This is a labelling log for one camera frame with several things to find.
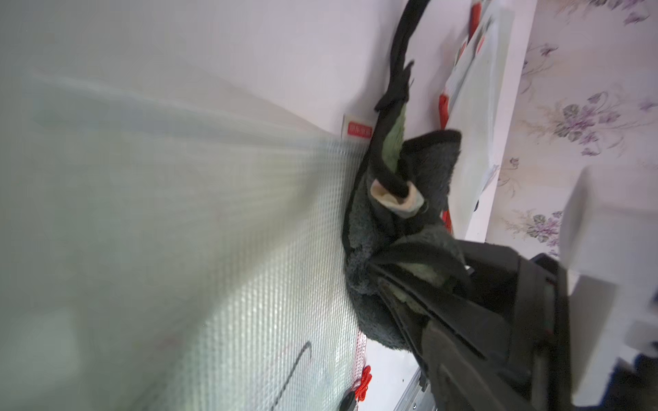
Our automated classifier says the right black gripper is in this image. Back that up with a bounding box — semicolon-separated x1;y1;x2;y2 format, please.
368;241;571;410

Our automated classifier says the mesh document bag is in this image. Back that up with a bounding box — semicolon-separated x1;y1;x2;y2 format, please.
1;75;365;410
439;1;514;240

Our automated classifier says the dark grey green cloth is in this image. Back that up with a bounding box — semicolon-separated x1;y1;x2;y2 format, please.
342;1;473;351

